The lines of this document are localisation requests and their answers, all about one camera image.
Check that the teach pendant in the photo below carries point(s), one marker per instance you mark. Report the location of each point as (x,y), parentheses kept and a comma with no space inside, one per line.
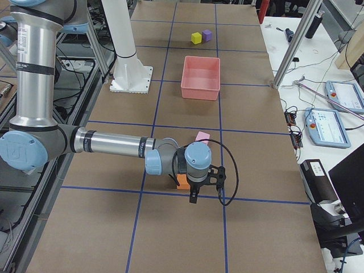
(346,94)
(325,128)

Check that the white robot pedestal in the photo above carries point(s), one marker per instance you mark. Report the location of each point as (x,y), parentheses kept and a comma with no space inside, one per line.
(129,75)

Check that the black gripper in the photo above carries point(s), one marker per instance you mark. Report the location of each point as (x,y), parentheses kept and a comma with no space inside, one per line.
(195,185)

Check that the far teach pendant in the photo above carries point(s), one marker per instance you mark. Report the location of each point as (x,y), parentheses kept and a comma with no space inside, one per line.
(346,94)

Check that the purple foam block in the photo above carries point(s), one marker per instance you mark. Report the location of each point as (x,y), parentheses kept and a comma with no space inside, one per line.
(206,35)

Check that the pink foam block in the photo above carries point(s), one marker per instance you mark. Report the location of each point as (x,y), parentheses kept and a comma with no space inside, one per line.
(202,137)

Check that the aluminium frame post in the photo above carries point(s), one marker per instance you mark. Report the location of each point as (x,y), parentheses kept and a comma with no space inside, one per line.
(305,22)

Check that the orange foam block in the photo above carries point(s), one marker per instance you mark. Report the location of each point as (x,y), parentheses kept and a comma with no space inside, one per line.
(183,183)

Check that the pink plastic bin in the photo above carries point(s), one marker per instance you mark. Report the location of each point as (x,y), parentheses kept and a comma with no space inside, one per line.
(201,78)

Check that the near teach pendant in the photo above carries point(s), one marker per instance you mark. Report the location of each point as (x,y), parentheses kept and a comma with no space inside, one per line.
(325,128)

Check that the black water bottle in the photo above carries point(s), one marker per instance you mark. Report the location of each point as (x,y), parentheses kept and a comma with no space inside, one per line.
(317,19)

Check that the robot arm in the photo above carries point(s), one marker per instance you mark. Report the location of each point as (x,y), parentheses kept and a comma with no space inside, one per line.
(34,137)

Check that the black box with label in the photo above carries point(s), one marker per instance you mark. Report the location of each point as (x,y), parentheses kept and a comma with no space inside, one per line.
(316,182)

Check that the black monitor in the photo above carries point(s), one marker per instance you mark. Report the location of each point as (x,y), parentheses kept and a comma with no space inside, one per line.
(347,179)

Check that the yellow foam block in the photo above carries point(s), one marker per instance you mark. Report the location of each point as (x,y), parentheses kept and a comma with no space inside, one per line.
(196,38)

